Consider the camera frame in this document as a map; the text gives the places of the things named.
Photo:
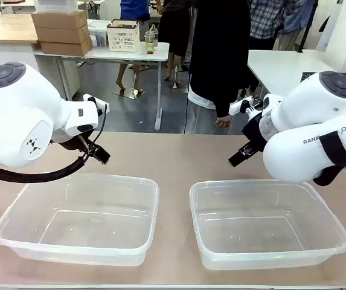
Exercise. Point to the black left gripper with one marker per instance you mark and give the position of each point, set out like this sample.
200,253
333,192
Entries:
79,145

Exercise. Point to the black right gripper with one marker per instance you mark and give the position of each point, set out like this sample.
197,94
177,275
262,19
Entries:
255,130

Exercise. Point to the clear plastic bin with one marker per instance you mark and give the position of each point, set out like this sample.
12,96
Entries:
269,223
76,217

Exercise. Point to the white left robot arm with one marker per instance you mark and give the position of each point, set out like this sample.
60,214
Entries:
18,121

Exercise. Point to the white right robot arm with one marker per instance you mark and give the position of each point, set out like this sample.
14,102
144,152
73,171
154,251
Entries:
311,121

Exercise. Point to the white perforated basket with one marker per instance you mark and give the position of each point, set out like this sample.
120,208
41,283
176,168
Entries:
123,37

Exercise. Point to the person's right hand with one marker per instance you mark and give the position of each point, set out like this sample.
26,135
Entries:
223,121

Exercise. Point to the white folding table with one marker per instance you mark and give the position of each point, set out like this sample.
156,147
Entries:
115,54

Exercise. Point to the person in black clothes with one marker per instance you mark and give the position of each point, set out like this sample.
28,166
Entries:
218,45

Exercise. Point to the brown cardboard box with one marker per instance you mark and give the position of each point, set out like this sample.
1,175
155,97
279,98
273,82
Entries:
65,47
59,20
62,34

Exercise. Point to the plastic cup with brown drink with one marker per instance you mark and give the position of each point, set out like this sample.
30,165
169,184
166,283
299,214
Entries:
149,43

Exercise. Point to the clear plastic drawer box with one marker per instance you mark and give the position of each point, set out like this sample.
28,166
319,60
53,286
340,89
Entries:
98,34

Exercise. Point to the clear plastic cup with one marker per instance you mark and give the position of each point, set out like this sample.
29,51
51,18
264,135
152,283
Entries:
156,37

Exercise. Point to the person in plaid shirt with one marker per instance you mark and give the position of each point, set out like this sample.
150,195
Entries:
264,18

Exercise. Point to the background person in black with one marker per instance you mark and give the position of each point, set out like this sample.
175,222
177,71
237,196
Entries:
174,27

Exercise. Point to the person in blue shirt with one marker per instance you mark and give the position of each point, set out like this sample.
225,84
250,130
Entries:
133,10

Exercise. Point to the translucent storage box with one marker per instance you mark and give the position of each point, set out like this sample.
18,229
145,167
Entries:
56,6

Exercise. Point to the wooden table top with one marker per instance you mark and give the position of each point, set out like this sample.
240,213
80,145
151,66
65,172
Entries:
6,30

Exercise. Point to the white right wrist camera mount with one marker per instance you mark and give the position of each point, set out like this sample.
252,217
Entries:
239,105

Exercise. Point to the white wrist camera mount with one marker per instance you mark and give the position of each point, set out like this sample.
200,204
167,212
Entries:
98,104
239,105

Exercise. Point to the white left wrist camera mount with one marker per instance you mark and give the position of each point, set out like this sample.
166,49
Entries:
98,104

